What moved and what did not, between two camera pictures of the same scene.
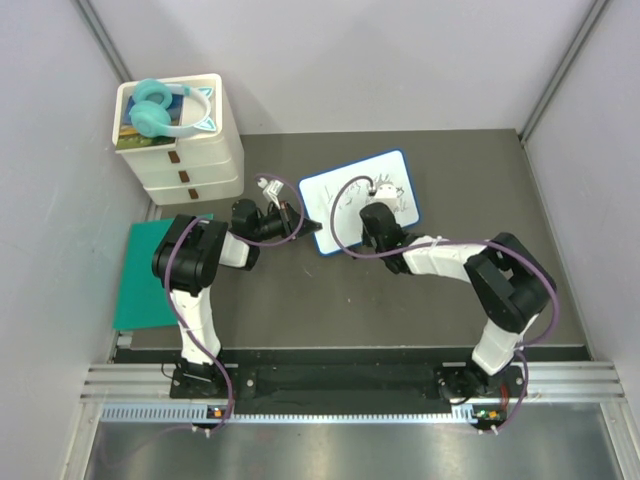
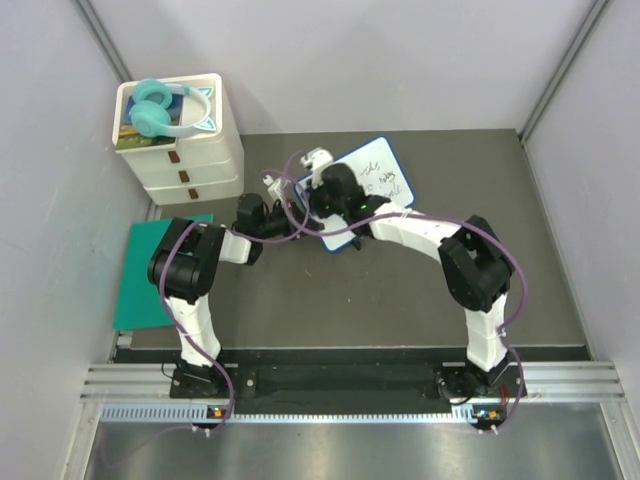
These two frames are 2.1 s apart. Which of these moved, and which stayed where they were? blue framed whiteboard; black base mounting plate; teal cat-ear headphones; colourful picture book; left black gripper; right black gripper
Moved: right black gripper; blue framed whiteboard
Stayed: colourful picture book; left black gripper; teal cat-ear headphones; black base mounting plate
